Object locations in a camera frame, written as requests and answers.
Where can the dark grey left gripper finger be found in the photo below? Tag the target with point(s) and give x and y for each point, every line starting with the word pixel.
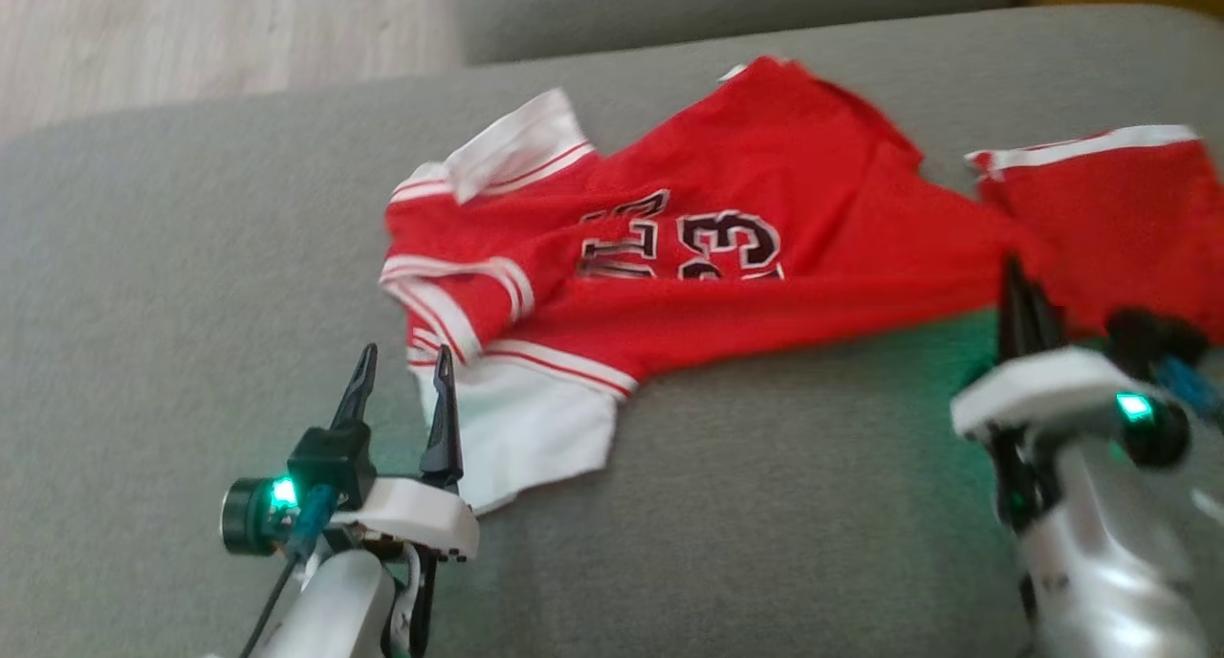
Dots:
pixel 443 428
pixel 356 390

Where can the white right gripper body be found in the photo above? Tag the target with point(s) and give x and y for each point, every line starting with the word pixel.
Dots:
pixel 1042 395

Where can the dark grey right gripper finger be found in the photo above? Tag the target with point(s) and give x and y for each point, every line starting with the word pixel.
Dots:
pixel 1042 328
pixel 1012 323

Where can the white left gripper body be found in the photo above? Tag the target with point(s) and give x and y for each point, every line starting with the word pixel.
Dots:
pixel 421 519

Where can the red shorts with white stripes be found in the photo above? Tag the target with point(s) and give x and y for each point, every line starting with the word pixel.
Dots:
pixel 1119 218

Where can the red basketball jersey white trim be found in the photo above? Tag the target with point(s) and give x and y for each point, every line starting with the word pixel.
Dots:
pixel 841 256

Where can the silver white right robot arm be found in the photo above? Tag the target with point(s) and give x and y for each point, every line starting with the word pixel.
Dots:
pixel 1109 562

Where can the large grey sofa seat cushion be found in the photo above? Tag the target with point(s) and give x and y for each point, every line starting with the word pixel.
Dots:
pixel 191 256

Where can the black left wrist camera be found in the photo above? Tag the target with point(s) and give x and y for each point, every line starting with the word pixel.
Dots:
pixel 325 462

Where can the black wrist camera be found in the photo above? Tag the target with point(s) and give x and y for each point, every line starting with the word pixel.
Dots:
pixel 1152 428
pixel 325 462

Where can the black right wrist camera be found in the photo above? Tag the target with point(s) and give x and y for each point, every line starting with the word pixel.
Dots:
pixel 1152 428

